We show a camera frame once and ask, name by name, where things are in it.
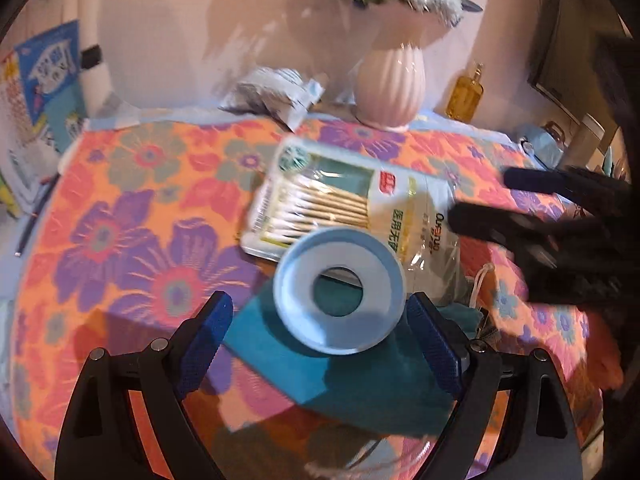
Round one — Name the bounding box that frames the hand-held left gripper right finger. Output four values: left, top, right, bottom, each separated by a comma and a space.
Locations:
406, 292, 585, 480

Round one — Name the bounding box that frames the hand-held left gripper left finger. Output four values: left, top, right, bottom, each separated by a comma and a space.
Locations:
54, 290, 235, 480

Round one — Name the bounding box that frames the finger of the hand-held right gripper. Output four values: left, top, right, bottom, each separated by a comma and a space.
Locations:
502, 166, 601, 198
446, 202, 566, 251

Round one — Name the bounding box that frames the light blue ring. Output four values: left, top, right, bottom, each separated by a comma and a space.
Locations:
273, 227, 407, 356

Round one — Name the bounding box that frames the clear gauze packet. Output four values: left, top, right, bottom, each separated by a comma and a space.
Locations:
370, 170, 473, 306

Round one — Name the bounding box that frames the teal cloth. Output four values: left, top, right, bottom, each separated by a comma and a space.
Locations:
222, 285, 483, 436

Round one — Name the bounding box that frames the cotton swab packet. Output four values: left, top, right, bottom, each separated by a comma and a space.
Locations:
241, 140, 381, 261

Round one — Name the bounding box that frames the bamboo pen holder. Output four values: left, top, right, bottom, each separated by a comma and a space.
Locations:
570, 112, 608, 168

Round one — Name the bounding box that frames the amber glass bottle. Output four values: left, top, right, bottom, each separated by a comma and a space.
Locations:
445, 62, 485, 122

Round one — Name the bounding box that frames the floral patterned cloth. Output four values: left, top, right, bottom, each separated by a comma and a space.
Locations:
10, 115, 631, 480

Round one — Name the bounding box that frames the clear plastic bag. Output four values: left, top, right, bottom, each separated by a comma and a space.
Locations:
300, 430, 436, 480

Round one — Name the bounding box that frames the black monitor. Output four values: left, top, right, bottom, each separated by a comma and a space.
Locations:
527, 0, 640, 121

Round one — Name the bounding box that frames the white ribbed vase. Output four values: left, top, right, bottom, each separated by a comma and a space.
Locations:
354, 2, 451, 132

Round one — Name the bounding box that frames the dark pen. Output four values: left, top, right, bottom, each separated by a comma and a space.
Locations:
15, 172, 61, 258

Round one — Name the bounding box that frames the white printed wipes packet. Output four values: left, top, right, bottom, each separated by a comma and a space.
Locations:
219, 67, 323, 131

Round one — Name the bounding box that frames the white desk lamp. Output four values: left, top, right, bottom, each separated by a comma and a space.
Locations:
75, 0, 113, 111

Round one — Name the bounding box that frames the blue cover book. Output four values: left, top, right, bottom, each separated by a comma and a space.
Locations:
14, 20, 83, 126

